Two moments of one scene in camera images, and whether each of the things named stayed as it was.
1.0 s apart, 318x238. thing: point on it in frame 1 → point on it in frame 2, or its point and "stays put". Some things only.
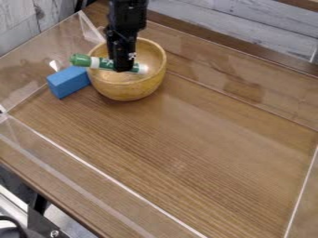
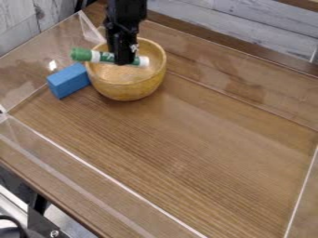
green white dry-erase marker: (101, 63) → (89, 55)
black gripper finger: (114, 45) stays put
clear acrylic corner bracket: (92, 32) stays put
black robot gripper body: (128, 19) stays put
